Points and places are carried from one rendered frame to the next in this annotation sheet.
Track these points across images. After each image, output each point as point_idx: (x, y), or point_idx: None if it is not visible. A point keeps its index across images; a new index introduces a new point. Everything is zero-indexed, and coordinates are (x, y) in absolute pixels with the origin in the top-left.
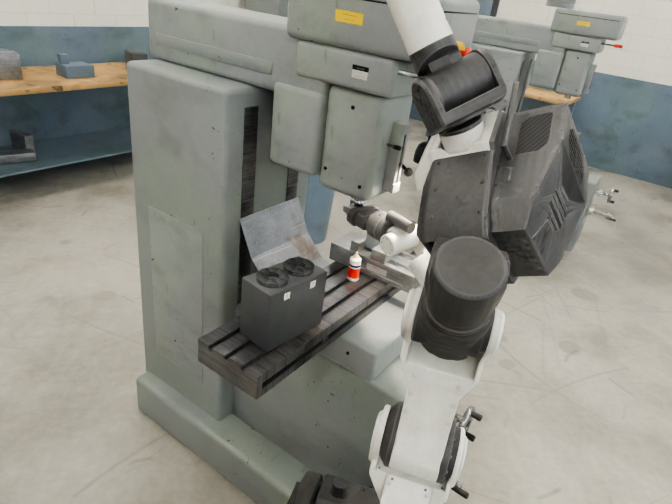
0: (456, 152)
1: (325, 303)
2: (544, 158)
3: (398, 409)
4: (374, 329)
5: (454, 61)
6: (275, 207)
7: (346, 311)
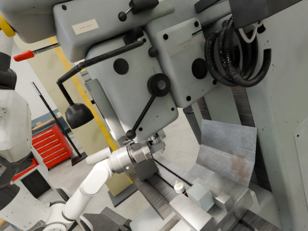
0: None
1: (157, 184)
2: None
3: (56, 189)
4: (150, 226)
5: None
6: (228, 124)
7: (146, 194)
